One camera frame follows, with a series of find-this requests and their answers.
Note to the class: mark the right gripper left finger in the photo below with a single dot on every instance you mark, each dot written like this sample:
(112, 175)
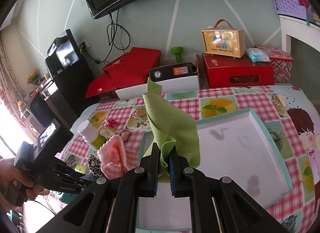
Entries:
(110, 205)

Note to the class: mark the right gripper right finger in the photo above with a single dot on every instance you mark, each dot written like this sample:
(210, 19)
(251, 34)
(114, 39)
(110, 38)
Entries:
(217, 205)

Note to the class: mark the leopard print scrunchie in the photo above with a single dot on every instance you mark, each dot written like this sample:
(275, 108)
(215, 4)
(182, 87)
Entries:
(94, 165)

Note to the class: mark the pink white knitted cloth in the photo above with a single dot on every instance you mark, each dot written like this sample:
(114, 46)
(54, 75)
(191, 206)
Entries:
(115, 158)

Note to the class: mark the pink floral scrunchie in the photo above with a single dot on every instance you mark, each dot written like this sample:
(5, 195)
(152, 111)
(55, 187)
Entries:
(124, 134)

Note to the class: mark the red pink ribbon flower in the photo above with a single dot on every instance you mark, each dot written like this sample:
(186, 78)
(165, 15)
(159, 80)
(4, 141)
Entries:
(111, 123)

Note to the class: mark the green cloth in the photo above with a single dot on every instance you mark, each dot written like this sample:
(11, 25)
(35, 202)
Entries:
(171, 127)

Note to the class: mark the green tissue pack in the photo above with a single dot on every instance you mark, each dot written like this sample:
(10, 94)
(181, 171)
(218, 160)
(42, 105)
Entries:
(107, 132)

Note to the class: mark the person's left hand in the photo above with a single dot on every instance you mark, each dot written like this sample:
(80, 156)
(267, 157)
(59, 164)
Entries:
(10, 174)

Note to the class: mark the white green-label bottle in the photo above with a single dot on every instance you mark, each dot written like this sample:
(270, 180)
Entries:
(91, 135)

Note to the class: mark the teal shallow box tray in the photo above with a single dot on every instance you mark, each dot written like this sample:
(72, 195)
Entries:
(237, 145)

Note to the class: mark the black cabinet with printer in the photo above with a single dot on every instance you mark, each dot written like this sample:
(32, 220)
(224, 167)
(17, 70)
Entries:
(64, 98)

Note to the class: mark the pink checkered picture tablecloth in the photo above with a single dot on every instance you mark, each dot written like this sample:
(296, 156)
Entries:
(287, 113)

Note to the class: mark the red gift bag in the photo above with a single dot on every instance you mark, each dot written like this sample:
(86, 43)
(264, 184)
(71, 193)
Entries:
(127, 70)

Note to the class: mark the red cut-out box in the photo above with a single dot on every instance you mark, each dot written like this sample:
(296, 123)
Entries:
(224, 71)

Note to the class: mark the black carton box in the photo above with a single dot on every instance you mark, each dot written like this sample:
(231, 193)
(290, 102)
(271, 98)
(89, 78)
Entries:
(168, 72)

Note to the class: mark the blue wet wipes pack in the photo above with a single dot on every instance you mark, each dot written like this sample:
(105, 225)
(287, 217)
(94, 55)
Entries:
(256, 55)

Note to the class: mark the red patterned box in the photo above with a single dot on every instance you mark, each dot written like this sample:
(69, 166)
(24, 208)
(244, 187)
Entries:
(281, 62)

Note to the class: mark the green dumbbell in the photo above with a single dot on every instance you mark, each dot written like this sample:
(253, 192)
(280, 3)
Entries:
(177, 52)

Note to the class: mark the white desk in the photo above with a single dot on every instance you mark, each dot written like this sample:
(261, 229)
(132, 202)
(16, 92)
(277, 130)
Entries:
(301, 41)

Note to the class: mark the yellow handled gift box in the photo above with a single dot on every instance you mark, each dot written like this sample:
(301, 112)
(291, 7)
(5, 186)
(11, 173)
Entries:
(223, 39)

